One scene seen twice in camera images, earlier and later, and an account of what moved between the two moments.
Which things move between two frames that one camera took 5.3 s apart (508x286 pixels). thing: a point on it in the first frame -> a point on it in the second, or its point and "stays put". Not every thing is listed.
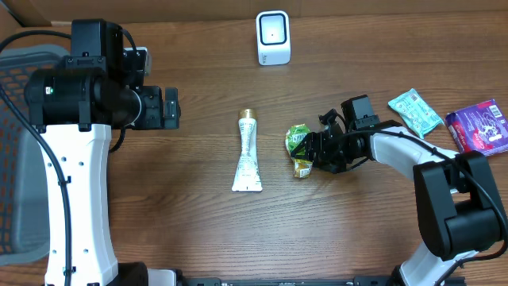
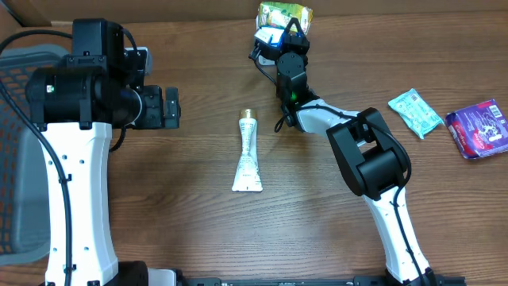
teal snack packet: (416, 113) stays put
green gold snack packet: (302, 166) -> (280, 13)
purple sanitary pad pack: (482, 128) stays put
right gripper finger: (309, 138) -> (295, 21)
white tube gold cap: (248, 175) stays put
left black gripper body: (152, 110) stays put
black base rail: (359, 280) stays put
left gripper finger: (172, 111) stays put
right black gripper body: (336, 153) -> (289, 44)
